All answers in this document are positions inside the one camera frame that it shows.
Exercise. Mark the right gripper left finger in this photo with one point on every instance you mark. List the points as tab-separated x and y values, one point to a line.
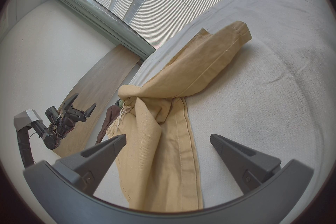
97	162

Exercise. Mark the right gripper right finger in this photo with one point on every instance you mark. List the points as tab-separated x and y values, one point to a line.
244	162

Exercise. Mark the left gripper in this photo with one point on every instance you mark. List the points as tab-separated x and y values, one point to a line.
72	117

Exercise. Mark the tan trousers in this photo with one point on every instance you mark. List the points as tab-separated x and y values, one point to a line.
162	152

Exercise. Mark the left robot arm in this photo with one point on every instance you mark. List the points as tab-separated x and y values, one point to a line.
48	139

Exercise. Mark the bed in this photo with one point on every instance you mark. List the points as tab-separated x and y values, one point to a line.
262	60

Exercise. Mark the brown garment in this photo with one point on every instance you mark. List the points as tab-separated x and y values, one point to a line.
107	120

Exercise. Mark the green garment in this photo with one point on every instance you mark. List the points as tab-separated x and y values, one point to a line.
120	103

